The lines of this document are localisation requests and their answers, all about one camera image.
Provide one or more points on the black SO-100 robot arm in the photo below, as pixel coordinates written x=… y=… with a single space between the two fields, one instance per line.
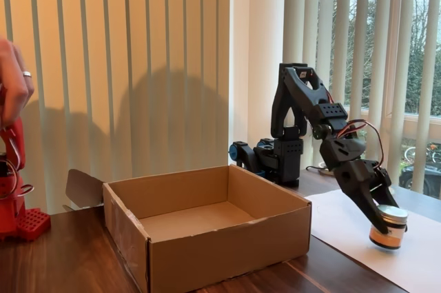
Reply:
x=296 y=89

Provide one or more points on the bicycle outside window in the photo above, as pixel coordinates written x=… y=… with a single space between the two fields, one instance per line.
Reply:
x=418 y=153

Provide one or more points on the white vertical blinds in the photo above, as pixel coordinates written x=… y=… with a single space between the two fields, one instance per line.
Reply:
x=103 y=65
x=375 y=48

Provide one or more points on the open cardboard box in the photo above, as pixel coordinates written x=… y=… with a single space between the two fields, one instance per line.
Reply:
x=227 y=258

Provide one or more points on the red leader robot arm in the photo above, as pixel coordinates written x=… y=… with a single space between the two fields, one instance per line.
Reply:
x=10 y=210

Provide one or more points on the white paper sheet with circles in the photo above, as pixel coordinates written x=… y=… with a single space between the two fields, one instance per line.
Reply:
x=344 y=227

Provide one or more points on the small jar with silver lid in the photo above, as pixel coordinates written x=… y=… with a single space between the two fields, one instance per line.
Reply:
x=394 y=229

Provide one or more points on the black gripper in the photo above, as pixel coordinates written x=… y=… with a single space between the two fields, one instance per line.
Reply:
x=355 y=174

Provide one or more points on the masking tape roll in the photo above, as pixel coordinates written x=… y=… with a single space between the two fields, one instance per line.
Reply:
x=324 y=170

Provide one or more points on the person's hand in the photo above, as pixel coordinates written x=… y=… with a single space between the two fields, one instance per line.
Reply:
x=12 y=82

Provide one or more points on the black clamp with blue knob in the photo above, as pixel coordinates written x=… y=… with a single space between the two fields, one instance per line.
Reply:
x=241 y=153

